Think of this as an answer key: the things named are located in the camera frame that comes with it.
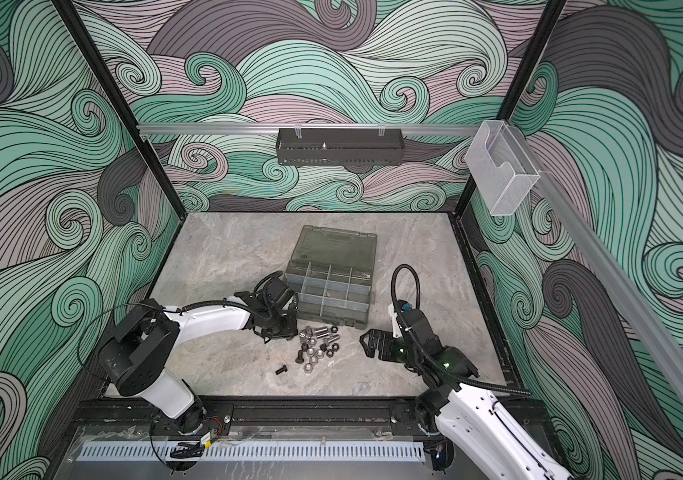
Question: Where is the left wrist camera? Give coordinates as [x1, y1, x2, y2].
[257, 277, 295, 311]

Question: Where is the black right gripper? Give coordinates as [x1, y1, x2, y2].
[358, 328, 425, 371]

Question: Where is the clear plastic wall holder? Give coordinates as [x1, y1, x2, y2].
[465, 120, 541, 217]

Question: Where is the black vertical frame post left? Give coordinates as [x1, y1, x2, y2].
[52, 0, 187, 222]

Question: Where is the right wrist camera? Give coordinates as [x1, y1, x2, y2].
[387, 300, 425, 339]

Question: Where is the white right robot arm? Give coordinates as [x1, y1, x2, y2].
[359, 317, 573, 479]

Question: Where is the white slotted cable duct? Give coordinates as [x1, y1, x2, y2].
[75, 440, 427, 463]

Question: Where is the aluminium rail back wall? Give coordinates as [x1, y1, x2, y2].
[136, 122, 479, 137]

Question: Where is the aluminium rail right wall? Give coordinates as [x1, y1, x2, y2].
[509, 126, 683, 404]

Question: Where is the aluminium rail wall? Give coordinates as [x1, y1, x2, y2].
[136, 122, 479, 137]
[509, 126, 683, 404]

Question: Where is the grey transparent organizer box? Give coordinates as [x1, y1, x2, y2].
[285, 225, 377, 330]

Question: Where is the black wall tray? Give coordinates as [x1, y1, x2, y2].
[275, 127, 405, 166]

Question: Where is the black vertical frame post right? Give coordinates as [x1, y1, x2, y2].
[455, 1, 567, 218]

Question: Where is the black vertical frame post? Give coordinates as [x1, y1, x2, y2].
[455, 1, 567, 218]
[52, 0, 187, 222]

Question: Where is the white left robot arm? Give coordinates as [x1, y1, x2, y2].
[97, 292, 297, 432]

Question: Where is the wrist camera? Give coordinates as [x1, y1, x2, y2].
[257, 277, 295, 311]
[387, 300, 425, 339]

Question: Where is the pile of bolts and nuts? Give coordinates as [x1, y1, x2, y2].
[295, 325, 340, 374]

